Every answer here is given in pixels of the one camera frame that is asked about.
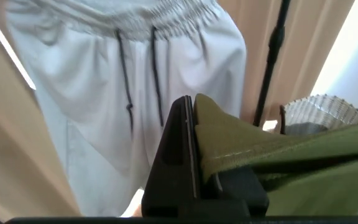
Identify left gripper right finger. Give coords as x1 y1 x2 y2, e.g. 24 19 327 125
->
202 167 270 218

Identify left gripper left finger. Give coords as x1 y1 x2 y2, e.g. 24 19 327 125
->
141 95 202 218

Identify green garment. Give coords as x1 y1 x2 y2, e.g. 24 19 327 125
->
193 93 358 217

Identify pale grey shorts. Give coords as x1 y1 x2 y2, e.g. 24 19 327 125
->
4 0 247 218

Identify white laundry basket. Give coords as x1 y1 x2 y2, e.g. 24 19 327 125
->
279 94 358 136

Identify black clothes rack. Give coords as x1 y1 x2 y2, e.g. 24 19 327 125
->
252 0 291 128

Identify window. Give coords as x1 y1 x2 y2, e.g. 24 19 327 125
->
311 0 358 119

